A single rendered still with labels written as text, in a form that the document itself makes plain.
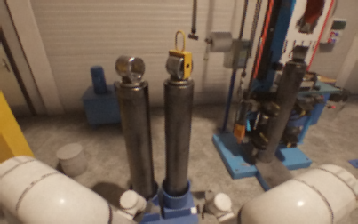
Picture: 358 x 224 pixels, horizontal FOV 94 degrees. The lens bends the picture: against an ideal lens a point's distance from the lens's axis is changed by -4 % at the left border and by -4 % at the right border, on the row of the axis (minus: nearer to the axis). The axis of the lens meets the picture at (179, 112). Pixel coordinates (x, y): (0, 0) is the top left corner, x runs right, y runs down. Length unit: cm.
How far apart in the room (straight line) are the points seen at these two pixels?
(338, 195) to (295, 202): 11
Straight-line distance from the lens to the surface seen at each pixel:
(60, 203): 45
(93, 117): 337
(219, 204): 98
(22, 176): 52
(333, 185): 53
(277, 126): 237
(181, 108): 121
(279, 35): 248
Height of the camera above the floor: 189
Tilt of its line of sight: 30 degrees down
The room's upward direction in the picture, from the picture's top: 2 degrees clockwise
